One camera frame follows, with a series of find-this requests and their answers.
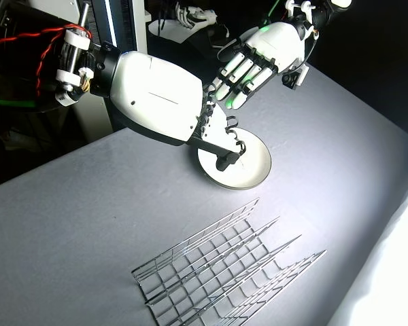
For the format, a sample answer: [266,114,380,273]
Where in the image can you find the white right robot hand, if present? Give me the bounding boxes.
[109,50,248,173]

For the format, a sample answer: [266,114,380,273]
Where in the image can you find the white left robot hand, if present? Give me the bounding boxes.
[210,20,311,111]

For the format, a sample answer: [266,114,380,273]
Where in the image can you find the white display base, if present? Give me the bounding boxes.
[148,18,211,45]

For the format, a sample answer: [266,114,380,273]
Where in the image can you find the white robot torso column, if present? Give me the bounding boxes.
[27,0,149,143]

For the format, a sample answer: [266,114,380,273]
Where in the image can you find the spare white skeletal hand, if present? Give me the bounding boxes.
[175,1,218,30]

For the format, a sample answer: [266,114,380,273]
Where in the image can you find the white cloth sheet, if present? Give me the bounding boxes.
[326,179,408,326]

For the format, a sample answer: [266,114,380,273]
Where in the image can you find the green cable on left arm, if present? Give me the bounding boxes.
[260,0,282,28]

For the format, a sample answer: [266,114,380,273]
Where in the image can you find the green cable on arm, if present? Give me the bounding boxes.
[260,0,282,28]
[0,96,38,109]

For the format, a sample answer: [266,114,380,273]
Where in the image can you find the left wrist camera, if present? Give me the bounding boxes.
[281,64,310,91]

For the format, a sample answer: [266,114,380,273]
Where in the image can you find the green cable on right arm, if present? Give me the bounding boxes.
[0,96,38,109]

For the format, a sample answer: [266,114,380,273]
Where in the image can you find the red black twisted wire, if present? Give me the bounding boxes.
[0,24,89,98]

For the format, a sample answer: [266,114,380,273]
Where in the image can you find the chrome wire dish rack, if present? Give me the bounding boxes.
[131,198,328,326]

